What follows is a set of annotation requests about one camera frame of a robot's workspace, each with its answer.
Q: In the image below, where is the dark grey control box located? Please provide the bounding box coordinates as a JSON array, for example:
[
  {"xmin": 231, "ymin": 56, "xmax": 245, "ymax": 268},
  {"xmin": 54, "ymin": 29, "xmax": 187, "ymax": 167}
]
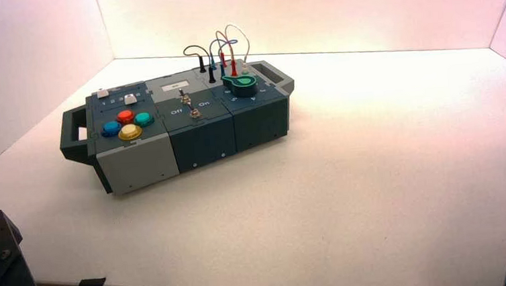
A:
[{"xmin": 54, "ymin": 55, "xmax": 303, "ymax": 201}]

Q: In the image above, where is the green rotary dial knob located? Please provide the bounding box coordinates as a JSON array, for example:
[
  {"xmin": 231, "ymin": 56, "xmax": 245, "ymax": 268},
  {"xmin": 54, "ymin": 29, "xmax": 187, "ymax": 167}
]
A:
[{"xmin": 221, "ymin": 72, "xmax": 259, "ymax": 101}]

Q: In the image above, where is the green round push button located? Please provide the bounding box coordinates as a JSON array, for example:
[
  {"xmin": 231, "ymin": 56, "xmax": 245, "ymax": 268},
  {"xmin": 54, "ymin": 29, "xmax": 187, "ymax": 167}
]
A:
[{"xmin": 133, "ymin": 111, "xmax": 156, "ymax": 128}]

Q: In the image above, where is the yellow round push button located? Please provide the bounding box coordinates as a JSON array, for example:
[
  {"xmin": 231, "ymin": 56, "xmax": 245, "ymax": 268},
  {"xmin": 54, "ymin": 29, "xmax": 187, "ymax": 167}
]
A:
[{"xmin": 117, "ymin": 123, "xmax": 144, "ymax": 142}]

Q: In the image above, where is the red round push button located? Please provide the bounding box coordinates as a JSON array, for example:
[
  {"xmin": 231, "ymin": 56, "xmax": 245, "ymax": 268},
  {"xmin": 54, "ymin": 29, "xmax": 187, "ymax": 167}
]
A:
[{"xmin": 115, "ymin": 108, "xmax": 136, "ymax": 126}]

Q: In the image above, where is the blue round push button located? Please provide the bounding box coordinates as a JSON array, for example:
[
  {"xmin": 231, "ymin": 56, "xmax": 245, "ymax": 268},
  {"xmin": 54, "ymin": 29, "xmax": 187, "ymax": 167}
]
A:
[{"xmin": 100, "ymin": 120, "xmax": 123, "ymax": 138}]

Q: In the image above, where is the red jumper cable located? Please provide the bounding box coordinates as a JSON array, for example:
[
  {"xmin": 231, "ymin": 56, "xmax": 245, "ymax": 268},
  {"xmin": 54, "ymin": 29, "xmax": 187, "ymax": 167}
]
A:
[{"xmin": 215, "ymin": 29, "xmax": 238, "ymax": 78}]

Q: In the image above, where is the white jumper cable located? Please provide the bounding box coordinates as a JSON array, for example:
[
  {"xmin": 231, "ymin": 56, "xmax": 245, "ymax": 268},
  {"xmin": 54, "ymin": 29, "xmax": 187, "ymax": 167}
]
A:
[{"xmin": 224, "ymin": 22, "xmax": 253, "ymax": 76}]

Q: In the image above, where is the blue jumper cable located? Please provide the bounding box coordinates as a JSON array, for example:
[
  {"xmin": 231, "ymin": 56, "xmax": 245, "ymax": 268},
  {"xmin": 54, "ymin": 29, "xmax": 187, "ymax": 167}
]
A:
[{"xmin": 208, "ymin": 38, "xmax": 241, "ymax": 79}]

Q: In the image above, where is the black jumper cable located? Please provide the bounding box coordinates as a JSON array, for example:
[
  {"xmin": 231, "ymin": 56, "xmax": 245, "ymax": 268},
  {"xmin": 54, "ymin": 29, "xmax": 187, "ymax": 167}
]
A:
[{"xmin": 183, "ymin": 44, "xmax": 217, "ymax": 86}]

